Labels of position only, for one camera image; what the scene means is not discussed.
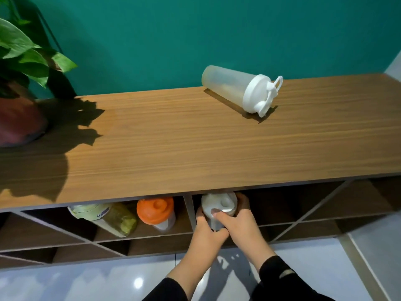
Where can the person's right hand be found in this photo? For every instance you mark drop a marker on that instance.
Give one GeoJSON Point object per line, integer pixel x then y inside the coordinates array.
{"type": "Point", "coordinates": [247, 235]}

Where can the person's left hand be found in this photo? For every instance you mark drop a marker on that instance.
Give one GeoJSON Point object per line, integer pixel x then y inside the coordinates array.
{"type": "Point", "coordinates": [203, 244]}

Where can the small white-lid clear bottle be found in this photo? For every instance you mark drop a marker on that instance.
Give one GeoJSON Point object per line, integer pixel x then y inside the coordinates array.
{"type": "Point", "coordinates": [219, 202]}

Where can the orange-lid shaker bottle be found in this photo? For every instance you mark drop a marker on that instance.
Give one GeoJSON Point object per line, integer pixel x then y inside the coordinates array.
{"type": "Point", "coordinates": [155, 210]}

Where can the wooden cabinet with slanted dividers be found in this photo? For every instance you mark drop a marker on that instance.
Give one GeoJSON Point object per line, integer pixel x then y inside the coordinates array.
{"type": "Point", "coordinates": [329, 210]}

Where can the yellow-green translucent bottle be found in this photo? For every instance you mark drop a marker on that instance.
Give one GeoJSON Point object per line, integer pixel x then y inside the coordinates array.
{"type": "Point", "coordinates": [116, 219]}

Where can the large white-lid shaker bottle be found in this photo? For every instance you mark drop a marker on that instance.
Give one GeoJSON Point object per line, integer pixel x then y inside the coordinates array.
{"type": "Point", "coordinates": [238, 86]}

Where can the person's right forearm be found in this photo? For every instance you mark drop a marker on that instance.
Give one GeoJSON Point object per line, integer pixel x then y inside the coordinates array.
{"type": "Point", "coordinates": [282, 285]}

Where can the person's left forearm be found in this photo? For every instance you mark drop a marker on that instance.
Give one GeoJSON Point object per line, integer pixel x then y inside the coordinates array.
{"type": "Point", "coordinates": [169, 289]}

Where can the green potted plant red pot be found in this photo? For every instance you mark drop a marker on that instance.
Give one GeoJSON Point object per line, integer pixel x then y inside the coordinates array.
{"type": "Point", "coordinates": [18, 119]}

